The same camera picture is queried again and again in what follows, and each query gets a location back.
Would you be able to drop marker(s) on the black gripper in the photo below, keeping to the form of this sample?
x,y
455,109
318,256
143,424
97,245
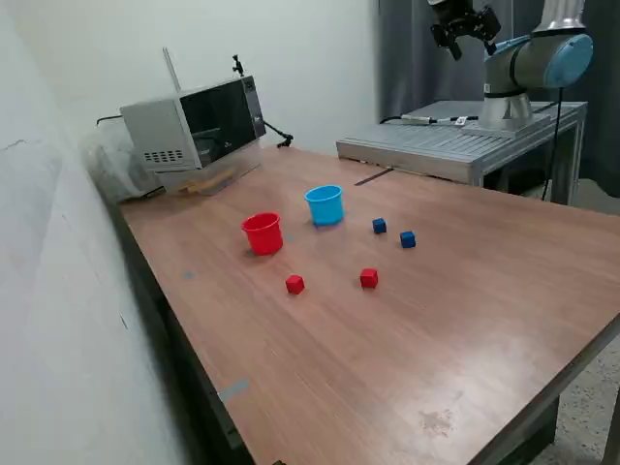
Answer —
x,y
455,13

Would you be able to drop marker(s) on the blue cube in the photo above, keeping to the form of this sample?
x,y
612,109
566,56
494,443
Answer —
x,y
380,226
408,239

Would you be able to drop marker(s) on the red cube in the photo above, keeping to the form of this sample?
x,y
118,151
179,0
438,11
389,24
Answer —
x,y
294,285
369,278

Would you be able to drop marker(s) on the silver blue-capped robot arm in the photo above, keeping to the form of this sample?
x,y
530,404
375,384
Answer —
x,y
523,63

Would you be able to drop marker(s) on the dark grey curtain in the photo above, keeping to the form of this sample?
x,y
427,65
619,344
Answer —
x,y
412,58

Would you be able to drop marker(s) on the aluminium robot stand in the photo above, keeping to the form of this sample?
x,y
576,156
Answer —
x,y
436,140

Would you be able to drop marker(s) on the black tape strip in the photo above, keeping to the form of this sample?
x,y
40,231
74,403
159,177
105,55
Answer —
x,y
373,177

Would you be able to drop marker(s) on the blue plastic cup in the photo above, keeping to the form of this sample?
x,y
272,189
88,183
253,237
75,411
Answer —
x,y
327,210

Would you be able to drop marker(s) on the red plastic cup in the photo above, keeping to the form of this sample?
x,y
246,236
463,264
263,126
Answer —
x,y
264,239

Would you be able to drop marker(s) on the white thin rod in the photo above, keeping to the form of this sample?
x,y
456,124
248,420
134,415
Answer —
x,y
172,70

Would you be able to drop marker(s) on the light wooden pieces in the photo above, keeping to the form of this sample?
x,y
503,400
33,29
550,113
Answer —
x,y
203,184

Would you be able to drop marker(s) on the silver microwave oven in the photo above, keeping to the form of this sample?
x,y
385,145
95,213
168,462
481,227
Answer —
x,y
155,131

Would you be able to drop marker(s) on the crumpled clear plastic bag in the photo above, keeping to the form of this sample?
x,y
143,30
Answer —
x,y
111,169

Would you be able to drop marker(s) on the grey tape piece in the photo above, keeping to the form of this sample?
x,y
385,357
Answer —
x,y
234,390

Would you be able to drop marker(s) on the aluminium base plate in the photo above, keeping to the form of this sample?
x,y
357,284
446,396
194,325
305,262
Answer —
x,y
540,121

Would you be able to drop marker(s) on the small black camera mount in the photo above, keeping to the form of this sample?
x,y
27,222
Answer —
x,y
237,68

